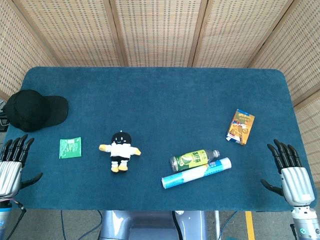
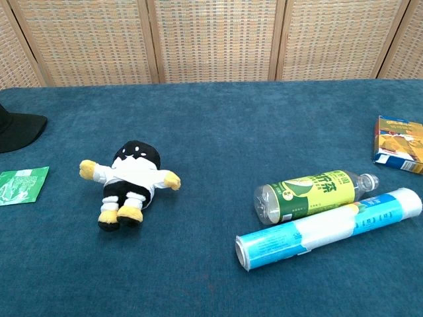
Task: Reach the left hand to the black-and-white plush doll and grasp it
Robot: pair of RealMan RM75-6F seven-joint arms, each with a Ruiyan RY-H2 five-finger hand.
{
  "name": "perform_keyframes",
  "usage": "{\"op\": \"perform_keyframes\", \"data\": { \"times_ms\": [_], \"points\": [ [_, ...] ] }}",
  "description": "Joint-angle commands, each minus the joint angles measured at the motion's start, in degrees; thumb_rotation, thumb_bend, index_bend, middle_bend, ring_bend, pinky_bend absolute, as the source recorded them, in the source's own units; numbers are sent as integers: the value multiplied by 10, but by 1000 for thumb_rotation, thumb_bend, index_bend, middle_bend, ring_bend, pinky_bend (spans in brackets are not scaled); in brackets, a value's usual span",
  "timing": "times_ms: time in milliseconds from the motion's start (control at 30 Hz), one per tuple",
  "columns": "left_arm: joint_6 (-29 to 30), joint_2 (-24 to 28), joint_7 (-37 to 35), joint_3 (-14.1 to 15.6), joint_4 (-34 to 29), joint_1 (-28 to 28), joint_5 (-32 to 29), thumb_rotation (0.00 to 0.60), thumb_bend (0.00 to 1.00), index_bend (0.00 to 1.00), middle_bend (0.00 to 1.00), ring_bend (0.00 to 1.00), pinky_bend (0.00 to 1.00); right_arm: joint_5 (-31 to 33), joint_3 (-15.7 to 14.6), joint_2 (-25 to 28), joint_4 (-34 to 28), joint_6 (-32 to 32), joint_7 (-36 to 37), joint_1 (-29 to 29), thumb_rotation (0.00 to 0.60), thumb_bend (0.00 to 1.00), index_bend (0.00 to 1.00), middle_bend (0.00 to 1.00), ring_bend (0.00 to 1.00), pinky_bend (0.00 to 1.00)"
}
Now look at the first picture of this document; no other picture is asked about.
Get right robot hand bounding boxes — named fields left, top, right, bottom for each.
left=260, top=139, right=316, bottom=207

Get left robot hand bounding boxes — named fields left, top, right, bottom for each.
left=0, top=134, right=44, bottom=199

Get black and white plush toy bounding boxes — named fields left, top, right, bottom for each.
left=98, top=129, right=142, bottom=174

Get green snack packet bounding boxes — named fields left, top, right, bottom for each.
left=58, top=136, right=83, bottom=159

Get black baseball cap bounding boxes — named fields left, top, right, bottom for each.
left=2, top=89, right=69, bottom=133

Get yellow floor tape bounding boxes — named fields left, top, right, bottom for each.
left=245, top=211, right=256, bottom=240

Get orange carton box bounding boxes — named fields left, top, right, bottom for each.
left=226, top=108, right=256, bottom=146

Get white and blue roll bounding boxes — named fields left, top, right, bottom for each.
left=161, top=157, right=232, bottom=190

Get green label plastic bottle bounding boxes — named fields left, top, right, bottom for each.
left=170, top=149, right=221, bottom=172

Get blue table mat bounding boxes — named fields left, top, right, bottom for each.
left=4, top=66, right=317, bottom=212

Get grey robot torso base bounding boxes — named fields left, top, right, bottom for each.
left=99, top=210, right=209, bottom=240

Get woven bamboo folding screen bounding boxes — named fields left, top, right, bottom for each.
left=0, top=0, right=320, bottom=186

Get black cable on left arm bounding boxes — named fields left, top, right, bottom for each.
left=5, top=197, right=27, bottom=240

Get blue floor cable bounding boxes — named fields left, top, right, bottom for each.
left=60, top=210, right=76, bottom=240

